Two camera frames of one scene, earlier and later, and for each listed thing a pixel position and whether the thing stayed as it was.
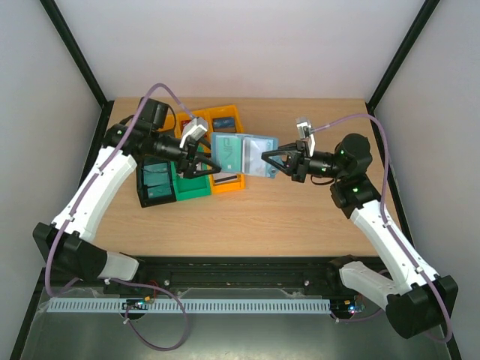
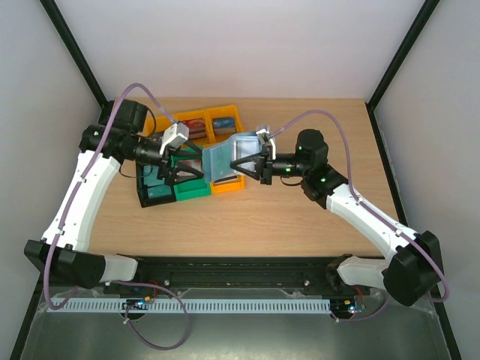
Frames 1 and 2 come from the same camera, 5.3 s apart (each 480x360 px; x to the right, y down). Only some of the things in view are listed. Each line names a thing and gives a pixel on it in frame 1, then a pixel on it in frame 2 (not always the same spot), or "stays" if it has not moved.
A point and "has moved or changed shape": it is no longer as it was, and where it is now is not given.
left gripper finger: [194, 173] to [183, 173]
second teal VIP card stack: [159, 190] stays
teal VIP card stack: [156, 174] stays
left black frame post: [60, 24] stays
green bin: [184, 187] stays
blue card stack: [226, 124] stays
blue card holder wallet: [242, 154] has moved or changed shape
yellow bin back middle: [190, 115] stays
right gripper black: [298, 163] to [267, 165]
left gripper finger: [207, 143] to [198, 152]
